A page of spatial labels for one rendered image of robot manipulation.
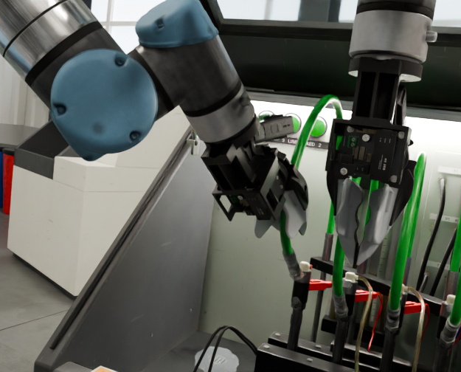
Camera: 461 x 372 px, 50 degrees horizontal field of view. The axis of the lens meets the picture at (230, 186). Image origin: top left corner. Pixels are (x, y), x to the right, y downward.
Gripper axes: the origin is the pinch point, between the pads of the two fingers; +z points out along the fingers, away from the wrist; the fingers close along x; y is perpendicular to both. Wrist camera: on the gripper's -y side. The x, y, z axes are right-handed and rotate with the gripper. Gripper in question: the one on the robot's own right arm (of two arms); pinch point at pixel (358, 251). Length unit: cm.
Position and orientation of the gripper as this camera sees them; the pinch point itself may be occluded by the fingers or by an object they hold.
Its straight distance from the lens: 56.6
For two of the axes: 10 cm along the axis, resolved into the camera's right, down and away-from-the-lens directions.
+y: -3.9, 0.6, -9.2
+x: 9.1, 1.6, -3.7
